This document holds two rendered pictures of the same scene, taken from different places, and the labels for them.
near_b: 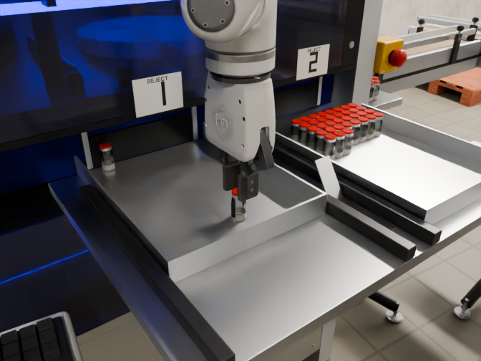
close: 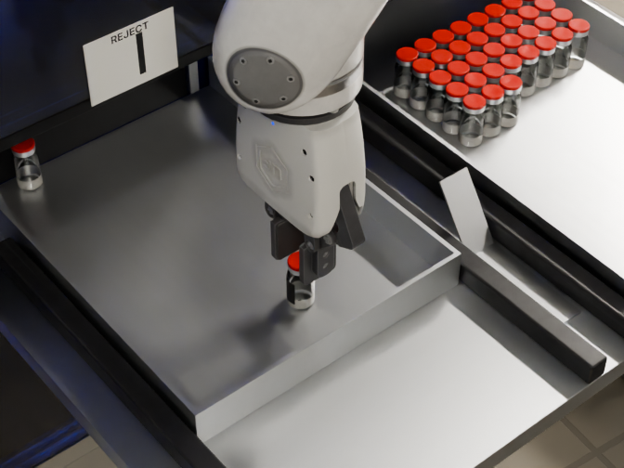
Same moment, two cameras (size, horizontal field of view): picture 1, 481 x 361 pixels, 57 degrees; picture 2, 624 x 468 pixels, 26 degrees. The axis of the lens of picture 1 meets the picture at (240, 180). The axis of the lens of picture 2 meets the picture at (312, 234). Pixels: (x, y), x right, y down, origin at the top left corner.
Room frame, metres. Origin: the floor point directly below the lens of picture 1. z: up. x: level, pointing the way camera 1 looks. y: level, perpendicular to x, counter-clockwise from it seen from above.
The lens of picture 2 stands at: (-0.21, 0.03, 1.67)
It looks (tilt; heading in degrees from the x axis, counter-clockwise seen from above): 44 degrees down; 357
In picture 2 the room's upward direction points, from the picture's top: straight up
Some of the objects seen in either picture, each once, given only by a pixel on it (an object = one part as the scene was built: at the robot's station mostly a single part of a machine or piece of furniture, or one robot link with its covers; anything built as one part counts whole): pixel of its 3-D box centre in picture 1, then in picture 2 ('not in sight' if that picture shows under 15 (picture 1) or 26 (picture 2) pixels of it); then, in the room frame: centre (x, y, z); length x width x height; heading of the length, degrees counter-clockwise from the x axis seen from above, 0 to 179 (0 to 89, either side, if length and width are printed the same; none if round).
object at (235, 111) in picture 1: (240, 107); (302, 137); (0.54, 0.00, 1.05); 0.10 x 0.07 x 0.11; 36
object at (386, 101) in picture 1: (363, 99); not in sight; (1.10, -0.32, 0.87); 0.14 x 0.13 x 0.02; 36
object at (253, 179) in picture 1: (253, 180); (327, 253); (0.52, -0.02, 0.96); 0.03 x 0.03 x 0.07; 36
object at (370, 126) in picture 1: (349, 133); (517, 75); (0.79, -0.21, 0.90); 0.18 x 0.02 x 0.05; 125
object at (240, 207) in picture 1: (238, 205); (300, 281); (0.54, 0.00, 0.90); 0.02 x 0.02 x 0.04
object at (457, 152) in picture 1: (386, 152); (585, 128); (0.72, -0.26, 0.90); 0.34 x 0.26 x 0.04; 35
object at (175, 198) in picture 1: (191, 183); (205, 226); (0.61, 0.08, 0.90); 0.34 x 0.26 x 0.04; 36
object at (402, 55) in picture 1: (396, 57); not in sight; (1.02, -0.36, 0.99); 0.04 x 0.04 x 0.04; 36
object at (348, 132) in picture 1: (346, 141); (508, 101); (0.76, -0.20, 0.90); 0.02 x 0.02 x 0.05
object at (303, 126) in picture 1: (333, 126); (484, 53); (0.83, -0.19, 0.90); 0.18 x 0.02 x 0.05; 125
